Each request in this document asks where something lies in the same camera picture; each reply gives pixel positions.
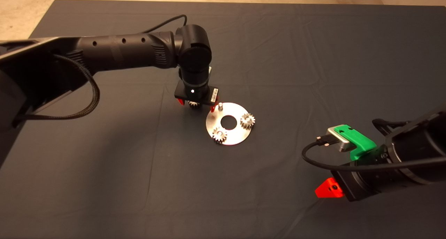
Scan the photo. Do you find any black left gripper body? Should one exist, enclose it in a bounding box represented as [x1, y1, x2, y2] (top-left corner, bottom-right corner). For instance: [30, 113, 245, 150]
[174, 80, 220, 106]

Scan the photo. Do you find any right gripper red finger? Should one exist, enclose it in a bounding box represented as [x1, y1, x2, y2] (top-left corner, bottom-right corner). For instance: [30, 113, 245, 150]
[315, 177, 345, 199]

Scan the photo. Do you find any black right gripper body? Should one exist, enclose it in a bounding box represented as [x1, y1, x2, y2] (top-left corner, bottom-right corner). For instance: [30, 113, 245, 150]
[330, 165, 381, 202]

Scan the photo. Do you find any round metal carrier plate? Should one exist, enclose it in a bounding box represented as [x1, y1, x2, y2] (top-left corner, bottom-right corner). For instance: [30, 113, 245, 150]
[206, 102, 253, 146]

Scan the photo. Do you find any dark table cloth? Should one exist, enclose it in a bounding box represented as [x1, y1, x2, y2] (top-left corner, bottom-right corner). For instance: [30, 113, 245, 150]
[0, 0, 446, 239]

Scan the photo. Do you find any black camera cable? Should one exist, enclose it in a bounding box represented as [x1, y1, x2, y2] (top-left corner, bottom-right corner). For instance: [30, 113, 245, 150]
[141, 14, 188, 34]
[301, 136, 446, 173]

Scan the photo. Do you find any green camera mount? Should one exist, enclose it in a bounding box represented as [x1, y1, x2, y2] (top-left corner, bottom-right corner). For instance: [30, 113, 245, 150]
[333, 124, 378, 161]

